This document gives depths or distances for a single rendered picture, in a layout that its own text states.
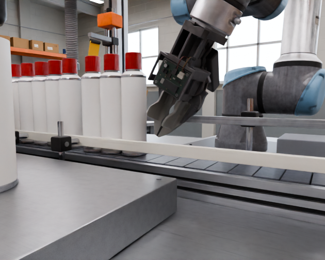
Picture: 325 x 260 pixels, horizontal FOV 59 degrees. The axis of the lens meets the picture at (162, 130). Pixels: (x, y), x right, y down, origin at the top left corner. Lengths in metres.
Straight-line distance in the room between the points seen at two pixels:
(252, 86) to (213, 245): 0.53
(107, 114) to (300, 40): 0.50
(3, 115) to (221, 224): 0.31
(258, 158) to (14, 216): 0.32
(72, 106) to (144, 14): 7.41
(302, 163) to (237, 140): 0.39
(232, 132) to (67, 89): 0.44
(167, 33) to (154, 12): 0.71
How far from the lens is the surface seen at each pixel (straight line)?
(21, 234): 0.28
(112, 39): 0.72
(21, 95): 0.81
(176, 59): 0.46
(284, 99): 0.77
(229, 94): 0.82
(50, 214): 0.31
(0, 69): 0.40
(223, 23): 0.47
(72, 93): 0.68
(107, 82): 0.59
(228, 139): 0.81
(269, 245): 0.37
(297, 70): 0.77
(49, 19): 9.68
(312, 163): 0.44
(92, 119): 0.62
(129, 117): 0.56
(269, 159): 0.44
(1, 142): 0.40
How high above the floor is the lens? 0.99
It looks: 6 degrees down
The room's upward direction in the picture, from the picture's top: straight up
